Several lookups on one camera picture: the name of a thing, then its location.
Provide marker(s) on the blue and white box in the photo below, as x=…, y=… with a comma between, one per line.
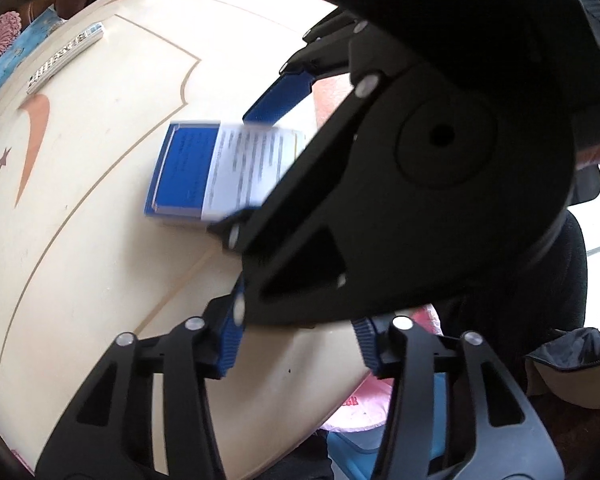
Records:
x=185, y=170

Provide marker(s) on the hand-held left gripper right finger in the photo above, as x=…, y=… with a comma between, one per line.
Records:
x=367, y=345

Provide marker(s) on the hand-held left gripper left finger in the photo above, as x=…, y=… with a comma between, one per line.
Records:
x=230, y=345

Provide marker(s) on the blue trash bin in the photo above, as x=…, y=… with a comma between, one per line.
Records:
x=350, y=455

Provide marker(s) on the pink flower doily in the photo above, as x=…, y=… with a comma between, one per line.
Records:
x=0, y=37

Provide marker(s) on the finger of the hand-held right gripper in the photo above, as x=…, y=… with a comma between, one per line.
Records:
x=280, y=95
x=300, y=195

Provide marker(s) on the blue patterned cloth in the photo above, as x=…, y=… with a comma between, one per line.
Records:
x=25, y=35

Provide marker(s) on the pink plastic bin liner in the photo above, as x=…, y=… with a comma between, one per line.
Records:
x=360, y=405

